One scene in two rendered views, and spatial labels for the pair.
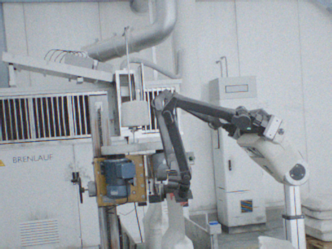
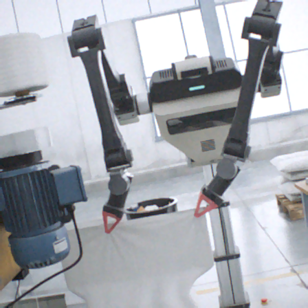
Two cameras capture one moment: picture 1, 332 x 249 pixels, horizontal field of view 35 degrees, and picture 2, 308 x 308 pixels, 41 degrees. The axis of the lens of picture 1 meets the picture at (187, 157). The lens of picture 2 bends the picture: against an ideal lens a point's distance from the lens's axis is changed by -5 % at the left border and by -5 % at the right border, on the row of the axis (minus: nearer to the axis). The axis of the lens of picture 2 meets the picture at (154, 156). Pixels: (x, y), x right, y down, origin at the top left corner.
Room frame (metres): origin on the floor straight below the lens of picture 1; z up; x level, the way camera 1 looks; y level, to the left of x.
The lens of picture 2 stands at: (2.69, 1.35, 1.39)
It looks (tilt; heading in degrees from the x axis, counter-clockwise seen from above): 5 degrees down; 287
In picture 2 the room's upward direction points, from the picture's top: 11 degrees counter-clockwise
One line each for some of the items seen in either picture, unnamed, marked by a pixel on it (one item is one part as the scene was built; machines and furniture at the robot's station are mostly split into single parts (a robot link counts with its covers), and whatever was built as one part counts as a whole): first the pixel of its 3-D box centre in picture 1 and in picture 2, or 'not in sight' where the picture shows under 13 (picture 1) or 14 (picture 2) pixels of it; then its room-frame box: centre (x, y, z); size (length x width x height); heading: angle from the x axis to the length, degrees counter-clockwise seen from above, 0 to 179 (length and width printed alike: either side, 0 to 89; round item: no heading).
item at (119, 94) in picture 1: (126, 104); not in sight; (5.93, 0.64, 1.82); 0.51 x 0.27 x 0.71; 13
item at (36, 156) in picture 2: (115, 156); (20, 160); (3.31, 0.45, 1.35); 0.12 x 0.12 x 0.04
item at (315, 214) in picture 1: (323, 210); not in sight; (6.01, -1.53, 0.44); 0.66 x 0.42 x 0.14; 7
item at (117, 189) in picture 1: (117, 178); (32, 214); (3.31, 0.45, 1.21); 0.15 x 0.15 x 0.25
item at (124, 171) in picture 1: (126, 172); (67, 190); (3.23, 0.38, 1.25); 0.10 x 0.08 x 0.12; 128
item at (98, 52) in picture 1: (76, 58); not in sight; (5.97, 1.17, 2.38); 1.53 x 0.53 x 0.61; 103
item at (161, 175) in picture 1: (165, 170); (119, 172); (3.17, 0.14, 1.24); 0.11 x 0.09 x 0.12; 101
